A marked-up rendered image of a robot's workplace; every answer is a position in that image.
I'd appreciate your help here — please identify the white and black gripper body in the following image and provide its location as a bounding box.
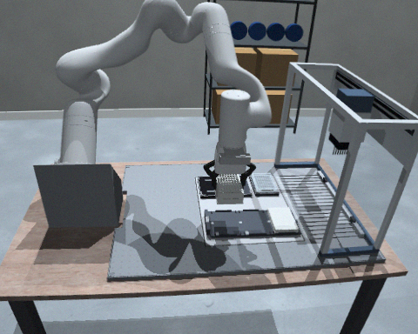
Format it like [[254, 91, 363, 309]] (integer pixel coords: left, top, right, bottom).
[[213, 142, 246, 174]]

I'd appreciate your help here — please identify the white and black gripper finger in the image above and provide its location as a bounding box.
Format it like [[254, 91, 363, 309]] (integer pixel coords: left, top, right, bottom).
[[240, 163, 256, 189], [203, 159, 219, 190]]

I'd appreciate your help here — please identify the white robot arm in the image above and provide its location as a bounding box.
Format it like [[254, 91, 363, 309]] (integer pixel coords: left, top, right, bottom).
[[55, 0, 272, 165]]

